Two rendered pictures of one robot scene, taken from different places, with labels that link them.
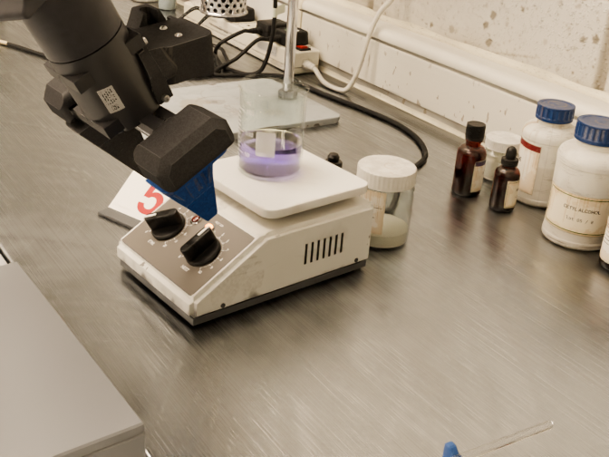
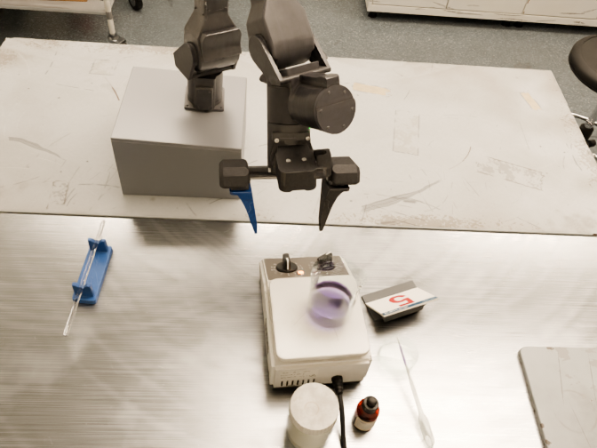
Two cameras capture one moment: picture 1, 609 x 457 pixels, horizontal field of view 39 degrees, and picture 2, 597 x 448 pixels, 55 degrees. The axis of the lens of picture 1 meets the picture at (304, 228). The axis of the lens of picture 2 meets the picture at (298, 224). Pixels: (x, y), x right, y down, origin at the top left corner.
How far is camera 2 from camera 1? 1.01 m
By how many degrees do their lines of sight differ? 86
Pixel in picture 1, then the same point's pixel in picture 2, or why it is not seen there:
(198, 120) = (228, 166)
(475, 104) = not seen: outside the picture
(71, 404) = (134, 129)
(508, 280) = not seen: outside the picture
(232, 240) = (279, 275)
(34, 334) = (182, 136)
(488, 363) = (141, 383)
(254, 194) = (295, 284)
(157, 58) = (275, 153)
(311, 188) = (289, 318)
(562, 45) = not seen: outside the picture
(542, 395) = (100, 388)
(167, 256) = (302, 260)
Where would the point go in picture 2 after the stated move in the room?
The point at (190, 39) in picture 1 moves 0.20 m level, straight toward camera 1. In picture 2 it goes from (278, 162) to (142, 107)
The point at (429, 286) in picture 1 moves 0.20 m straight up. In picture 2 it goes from (230, 414) to (228, 340)
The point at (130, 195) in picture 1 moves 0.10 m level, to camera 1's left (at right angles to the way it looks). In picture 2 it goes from (415, 293) to (442, 252)
